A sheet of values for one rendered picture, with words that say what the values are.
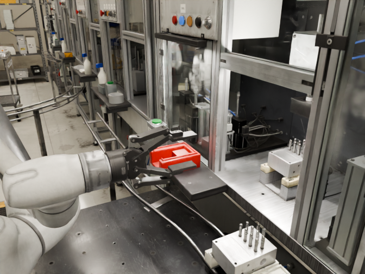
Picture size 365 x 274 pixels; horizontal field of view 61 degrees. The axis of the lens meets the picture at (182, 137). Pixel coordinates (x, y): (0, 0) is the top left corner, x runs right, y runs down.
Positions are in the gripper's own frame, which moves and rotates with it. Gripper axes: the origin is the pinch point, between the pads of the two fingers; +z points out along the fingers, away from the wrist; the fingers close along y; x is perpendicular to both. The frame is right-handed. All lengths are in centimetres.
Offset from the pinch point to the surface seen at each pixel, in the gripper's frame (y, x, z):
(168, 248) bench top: -44.3, 14.3, 0.6
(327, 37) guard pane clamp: 28.8, -20.0, 21.1
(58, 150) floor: -112, 272, -18
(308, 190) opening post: -5.4, -22.0, 21.5
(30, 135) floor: -112, 333, -43
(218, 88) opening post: 10.0, 18.8, 21.4
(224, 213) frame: -55, 34, 38
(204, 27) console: 28.0, 26.7, 20.4
